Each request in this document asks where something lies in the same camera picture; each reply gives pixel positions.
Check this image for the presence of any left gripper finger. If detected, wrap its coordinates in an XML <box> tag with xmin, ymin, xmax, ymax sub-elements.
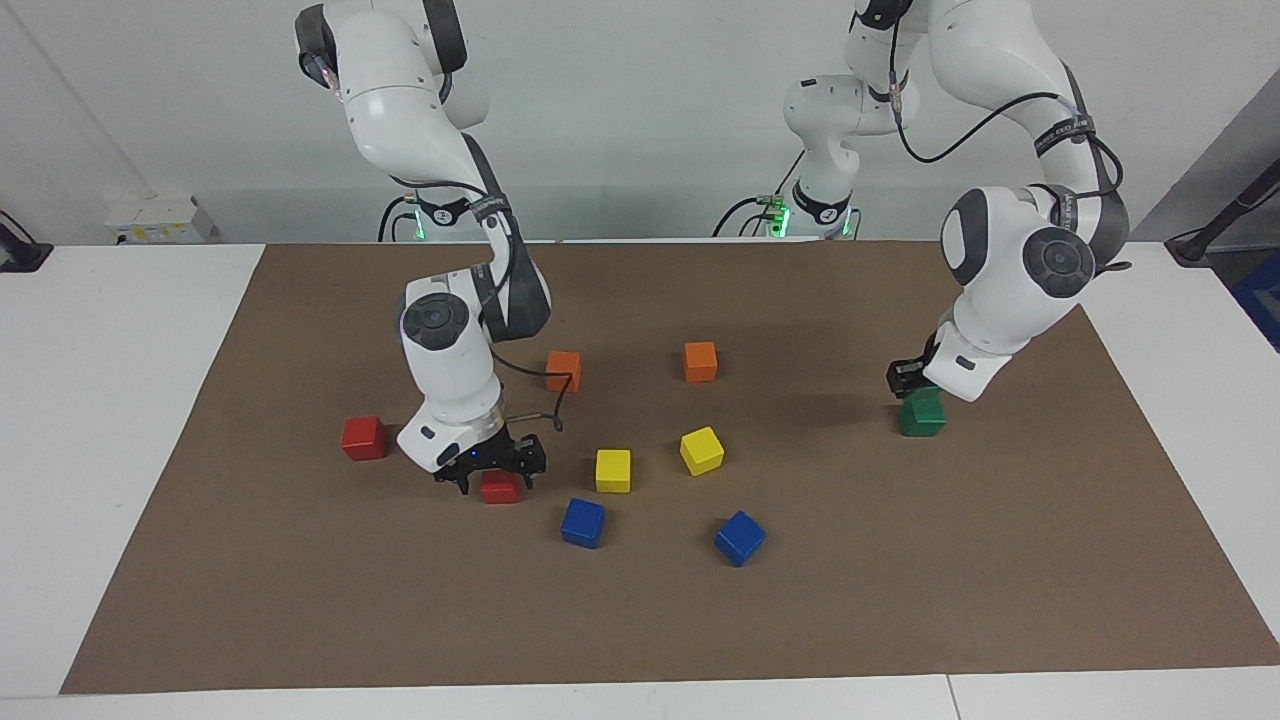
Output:
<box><xmin>885</xmin><ymin>357</ymin><xmax>927</xmax><ymax>402</ymax></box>

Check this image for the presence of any blue wooden cube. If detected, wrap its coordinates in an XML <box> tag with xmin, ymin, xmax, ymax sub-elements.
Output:
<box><xmin>560</xmin><ymin>497</ymin><xmax>607</xmax><ymax>550</ymax></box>
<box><xmin>714</xmin><ymin>510</ymin><xmax>768</xmax><ymax>568</ymax></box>

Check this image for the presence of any brown paper table mat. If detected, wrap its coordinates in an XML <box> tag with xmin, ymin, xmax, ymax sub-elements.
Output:
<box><xmin>60</xmin><ymin>238</ymin><xmax>1280</xmax><ymax>694</ymax></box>

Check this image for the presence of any black stand pole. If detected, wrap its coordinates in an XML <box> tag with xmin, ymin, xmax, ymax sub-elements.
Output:
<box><xmin>1165</xmin><ymin>158</ymin><xmax>1280</xmax><ymax>267</ymax></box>

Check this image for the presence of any blue crate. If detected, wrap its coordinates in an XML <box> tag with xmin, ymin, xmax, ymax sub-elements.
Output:
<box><xmin>1230</xmin><ymin>250</ymin><xmax>1280</xmax><ymax>353</ymax></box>

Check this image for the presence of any white power socket box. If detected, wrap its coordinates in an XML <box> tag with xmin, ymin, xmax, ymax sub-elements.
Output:
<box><xmin>105</xmin><ymin>195</ymin><xmax>216</xmax><ymax>246</ymax></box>

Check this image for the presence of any black clamp base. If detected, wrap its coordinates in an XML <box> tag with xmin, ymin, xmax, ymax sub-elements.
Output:
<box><xmin>0</xmin><ymin>210</ymin><xmax>53</xmax><ymax>273</ymax></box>

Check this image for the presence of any black base cable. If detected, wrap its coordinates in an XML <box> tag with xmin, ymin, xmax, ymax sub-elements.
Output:
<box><xmin>378</xmin><ymin>195</ymin><xmax>421</xmax><ymax>243</ymax></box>
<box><xmin>712</xmin><ymin>150</ymin><xmax>806</xmax><ymax>238</ymax></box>

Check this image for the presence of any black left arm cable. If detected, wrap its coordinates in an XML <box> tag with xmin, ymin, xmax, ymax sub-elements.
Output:
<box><xmin>885</xmin><ymin>0</ymin><xmax>1126</xmax><ymax>276</ymax></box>

